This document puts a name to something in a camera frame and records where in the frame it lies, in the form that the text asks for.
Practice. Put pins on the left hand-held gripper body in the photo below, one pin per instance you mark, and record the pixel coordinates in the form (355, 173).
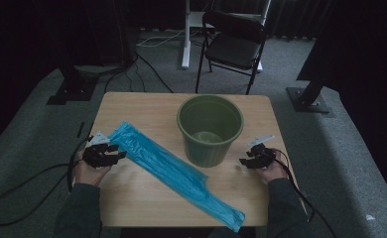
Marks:
(97, 158)

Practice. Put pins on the white paper scrap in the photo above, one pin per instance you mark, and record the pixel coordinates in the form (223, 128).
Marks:
(370, 217)

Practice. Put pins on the blue plastic bag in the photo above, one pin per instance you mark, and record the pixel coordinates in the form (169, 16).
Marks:
(168, 167)

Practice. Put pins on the green plastic bin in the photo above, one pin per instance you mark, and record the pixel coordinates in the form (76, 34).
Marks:
(211, 132)

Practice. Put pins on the black folding chair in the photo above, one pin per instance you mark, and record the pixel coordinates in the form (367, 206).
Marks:
(234, 49)

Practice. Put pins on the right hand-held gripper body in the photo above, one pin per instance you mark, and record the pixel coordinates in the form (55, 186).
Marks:
(262, 153)

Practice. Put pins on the black stand base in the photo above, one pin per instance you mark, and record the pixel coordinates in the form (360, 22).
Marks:
(309, 100)
(72, 92)

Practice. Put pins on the person's right hand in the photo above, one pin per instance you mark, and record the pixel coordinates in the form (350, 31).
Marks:
(276, 170)

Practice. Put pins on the black floor tape strip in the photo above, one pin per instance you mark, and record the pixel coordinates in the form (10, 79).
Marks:
(80, 129)

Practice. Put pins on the person's left hand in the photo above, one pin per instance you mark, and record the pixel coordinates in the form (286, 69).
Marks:
(89, 173)

